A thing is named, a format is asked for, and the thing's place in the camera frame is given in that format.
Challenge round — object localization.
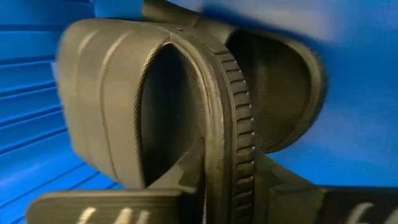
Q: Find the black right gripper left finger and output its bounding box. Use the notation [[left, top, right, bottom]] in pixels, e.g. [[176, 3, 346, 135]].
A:
[[26, 142, 206, 224]]

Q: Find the blue plastic bin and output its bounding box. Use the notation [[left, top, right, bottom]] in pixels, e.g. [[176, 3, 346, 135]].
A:
[[0, 0, 398, 224]]

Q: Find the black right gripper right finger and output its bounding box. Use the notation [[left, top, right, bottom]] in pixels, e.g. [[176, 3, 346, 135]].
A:
[[253, 152, 398, 224]]

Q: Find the black slide sandal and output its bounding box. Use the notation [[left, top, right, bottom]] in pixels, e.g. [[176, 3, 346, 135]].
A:
[[141, 0, 329, 155], [55, 17, 257, 224]]

